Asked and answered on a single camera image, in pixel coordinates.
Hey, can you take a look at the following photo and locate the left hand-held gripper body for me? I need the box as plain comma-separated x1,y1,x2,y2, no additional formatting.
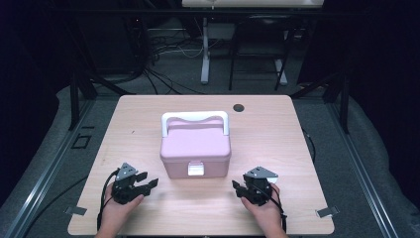
111,162,153,205

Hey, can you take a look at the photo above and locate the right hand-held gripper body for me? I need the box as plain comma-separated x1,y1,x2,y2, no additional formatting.
242,166,279,206

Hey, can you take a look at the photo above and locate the pink storage box white handle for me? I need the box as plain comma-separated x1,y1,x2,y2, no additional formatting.
159,110,233,179

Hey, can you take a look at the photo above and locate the person's right hand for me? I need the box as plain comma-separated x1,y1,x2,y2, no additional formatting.
240,183,285,231

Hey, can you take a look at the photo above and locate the person's left hand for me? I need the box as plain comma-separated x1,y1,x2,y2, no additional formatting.
98,191,146,230

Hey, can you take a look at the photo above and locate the white desk leg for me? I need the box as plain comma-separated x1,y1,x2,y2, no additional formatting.
274,59,288,86
200,17,211,85

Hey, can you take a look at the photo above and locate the black chair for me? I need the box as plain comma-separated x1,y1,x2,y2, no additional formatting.
228,13,297,92

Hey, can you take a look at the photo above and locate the white desk top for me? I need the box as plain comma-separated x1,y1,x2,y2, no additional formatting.
181,0,326,9

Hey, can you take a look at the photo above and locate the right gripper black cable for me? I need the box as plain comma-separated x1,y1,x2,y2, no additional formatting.
270,183,288,234

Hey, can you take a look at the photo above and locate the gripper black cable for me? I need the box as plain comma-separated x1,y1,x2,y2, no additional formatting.
270,183,288,234
96,170,120,231

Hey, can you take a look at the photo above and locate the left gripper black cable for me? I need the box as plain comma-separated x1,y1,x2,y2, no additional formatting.
96,170,120,231

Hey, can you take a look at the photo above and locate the black cable beside table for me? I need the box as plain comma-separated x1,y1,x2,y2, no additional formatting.
301,128,317,164

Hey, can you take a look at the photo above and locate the black floor cable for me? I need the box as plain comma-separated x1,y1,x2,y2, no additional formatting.
22,176,89,238

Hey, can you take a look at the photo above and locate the aluminium floor rail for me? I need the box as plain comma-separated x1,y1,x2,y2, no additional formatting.
2,98,97,238
326,102,400,238

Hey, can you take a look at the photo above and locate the black frame post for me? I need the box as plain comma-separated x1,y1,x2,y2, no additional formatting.
67,70,81,131
339,72,351,135

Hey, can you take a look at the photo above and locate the bundle of floor cables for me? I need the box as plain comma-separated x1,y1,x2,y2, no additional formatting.
142,18,207,96

